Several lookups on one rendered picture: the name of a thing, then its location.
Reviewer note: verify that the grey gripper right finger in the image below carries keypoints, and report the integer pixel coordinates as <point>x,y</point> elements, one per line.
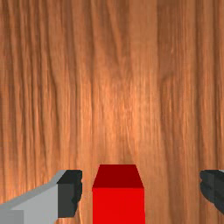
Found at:
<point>214,186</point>

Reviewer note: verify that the red cube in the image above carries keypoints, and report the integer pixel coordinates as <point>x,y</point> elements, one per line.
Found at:
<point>118,201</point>

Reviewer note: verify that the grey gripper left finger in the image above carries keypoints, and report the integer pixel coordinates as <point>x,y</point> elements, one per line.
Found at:
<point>43,201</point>

